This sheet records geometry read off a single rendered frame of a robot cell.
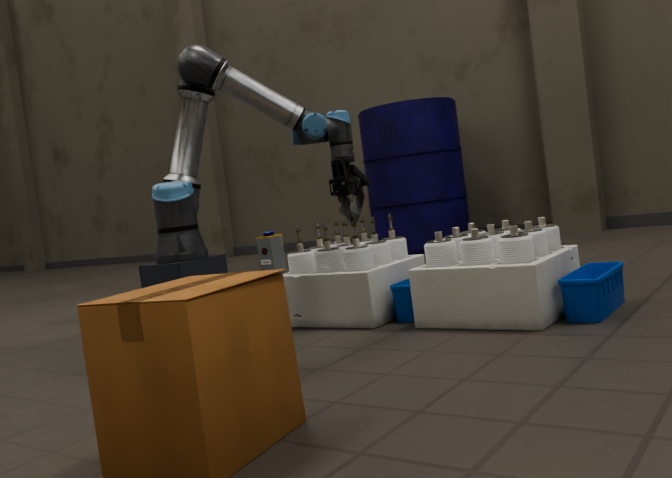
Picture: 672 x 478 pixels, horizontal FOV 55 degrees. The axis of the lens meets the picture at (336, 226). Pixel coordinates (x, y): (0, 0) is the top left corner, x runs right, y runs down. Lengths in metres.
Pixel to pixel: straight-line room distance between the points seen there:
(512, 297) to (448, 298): 0.19
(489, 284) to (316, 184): 3.75
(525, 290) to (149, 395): 1.07
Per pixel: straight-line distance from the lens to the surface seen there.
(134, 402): 1.14
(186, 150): 2.05
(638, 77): 4.42
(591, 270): 2.16
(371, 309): 2.05
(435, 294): 1.93
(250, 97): 1.94
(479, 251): 1.89
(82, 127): 7.97
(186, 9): 6.43
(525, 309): 1.83
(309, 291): 2.17
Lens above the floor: 0.42
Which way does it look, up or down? 3 degrees down
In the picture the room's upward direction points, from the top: 7 degrees counter-clockwise
